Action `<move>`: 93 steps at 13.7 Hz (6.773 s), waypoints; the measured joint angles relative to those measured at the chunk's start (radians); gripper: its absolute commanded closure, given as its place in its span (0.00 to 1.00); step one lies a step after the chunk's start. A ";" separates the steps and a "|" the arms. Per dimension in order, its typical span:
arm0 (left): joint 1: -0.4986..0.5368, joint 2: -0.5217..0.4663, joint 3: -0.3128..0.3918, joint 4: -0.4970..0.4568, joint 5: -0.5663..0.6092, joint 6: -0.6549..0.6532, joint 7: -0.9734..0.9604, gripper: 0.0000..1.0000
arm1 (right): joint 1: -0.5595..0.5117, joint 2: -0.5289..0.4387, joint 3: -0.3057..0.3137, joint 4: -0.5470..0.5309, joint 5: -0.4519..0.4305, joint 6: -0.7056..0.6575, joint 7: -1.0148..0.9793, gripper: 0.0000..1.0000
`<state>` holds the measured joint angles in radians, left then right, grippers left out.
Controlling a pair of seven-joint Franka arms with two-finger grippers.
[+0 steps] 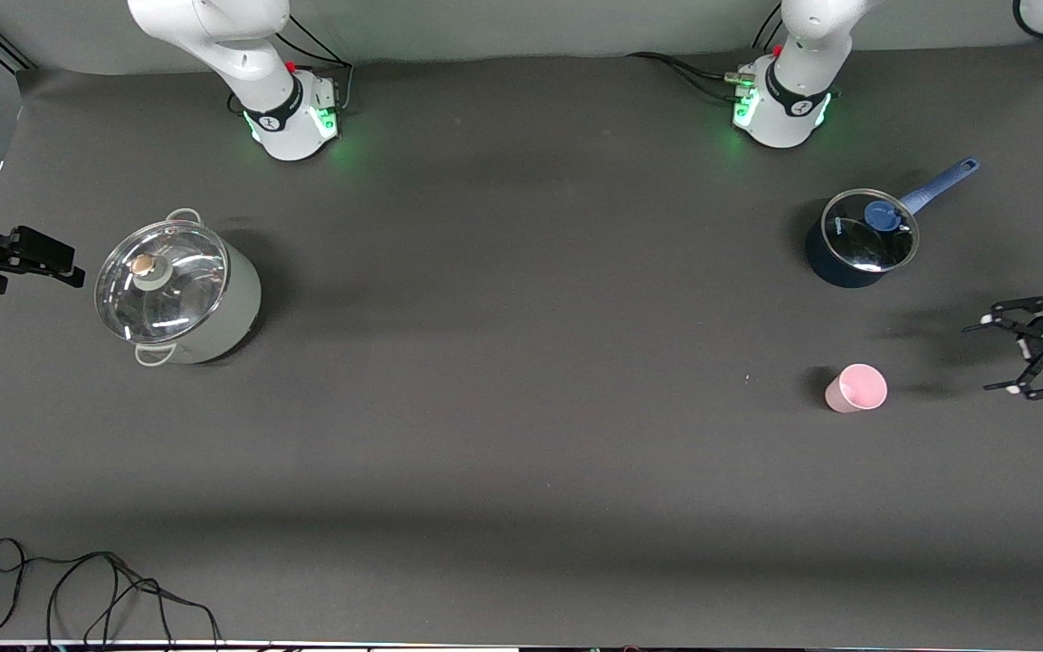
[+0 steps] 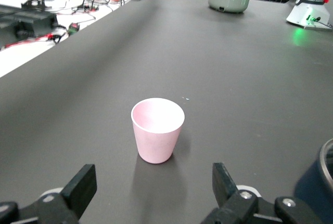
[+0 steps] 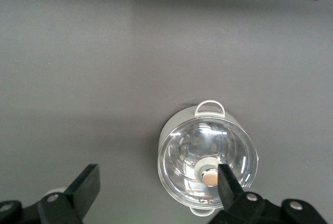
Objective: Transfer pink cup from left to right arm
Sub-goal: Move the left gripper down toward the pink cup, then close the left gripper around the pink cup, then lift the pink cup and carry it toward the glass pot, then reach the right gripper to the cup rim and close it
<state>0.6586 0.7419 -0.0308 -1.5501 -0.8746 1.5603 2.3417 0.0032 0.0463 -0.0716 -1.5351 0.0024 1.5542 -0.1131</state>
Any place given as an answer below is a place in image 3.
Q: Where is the pale grey two-handled pot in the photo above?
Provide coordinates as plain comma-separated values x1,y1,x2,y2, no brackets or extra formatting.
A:
157,100,260,216

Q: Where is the dark grey table mat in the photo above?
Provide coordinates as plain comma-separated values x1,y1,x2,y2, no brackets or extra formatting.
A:
0,0,333,224

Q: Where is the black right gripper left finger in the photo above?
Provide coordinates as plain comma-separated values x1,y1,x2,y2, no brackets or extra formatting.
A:
0,163,101,224

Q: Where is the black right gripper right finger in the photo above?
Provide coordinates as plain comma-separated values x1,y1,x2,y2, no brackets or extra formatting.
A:
208,163,329,224

